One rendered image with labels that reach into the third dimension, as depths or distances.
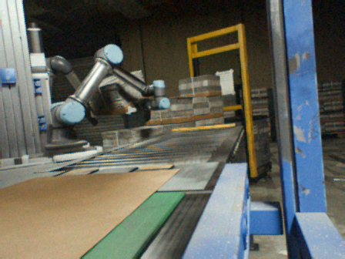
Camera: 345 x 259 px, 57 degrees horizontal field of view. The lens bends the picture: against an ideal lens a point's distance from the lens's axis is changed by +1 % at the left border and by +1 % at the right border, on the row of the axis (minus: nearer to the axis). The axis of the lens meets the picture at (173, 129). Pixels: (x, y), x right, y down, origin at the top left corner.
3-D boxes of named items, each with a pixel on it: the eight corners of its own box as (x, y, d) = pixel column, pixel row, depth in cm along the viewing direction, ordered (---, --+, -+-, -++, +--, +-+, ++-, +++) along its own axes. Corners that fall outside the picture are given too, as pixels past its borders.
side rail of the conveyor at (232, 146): (236, 144, 208) (235, 126, 207) (245, 143, 207) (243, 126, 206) (210, 210, 79) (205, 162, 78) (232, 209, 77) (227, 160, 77)
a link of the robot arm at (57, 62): (67, 51, 236) (99, 99, 269) (55, 53, 240) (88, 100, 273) (60, 60, 229) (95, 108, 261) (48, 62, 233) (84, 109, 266)
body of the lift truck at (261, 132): (207, 179, 419) (202, 119, 415) (226, 171, 463) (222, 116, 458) (257, 182, 377) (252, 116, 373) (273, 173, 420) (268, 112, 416)
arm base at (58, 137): (51, 145, 174) (49, 127, 173) (50, 143, 188) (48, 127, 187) (80, 142, 180) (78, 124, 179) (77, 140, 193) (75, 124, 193)
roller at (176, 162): (68, 180, 100) (66, 164, 100) (216, 173, 88) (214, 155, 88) (58, 184, 95) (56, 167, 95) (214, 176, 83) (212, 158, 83)
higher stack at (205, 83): (189, 193, 356) (177, 79, 349) (202, 187, 379) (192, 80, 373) (219, 196, 332) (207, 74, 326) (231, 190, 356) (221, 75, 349)
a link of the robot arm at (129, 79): (85, 64, 197) (145, 102, 223) (92, 61, 188) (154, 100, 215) (92, 48, 200) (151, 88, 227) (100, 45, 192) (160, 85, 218)
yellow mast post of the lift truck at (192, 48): (199, 174, 409) (186, 38, 400) (203, 173, 416) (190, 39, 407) (205, 175, 403) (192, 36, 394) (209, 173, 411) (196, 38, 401)
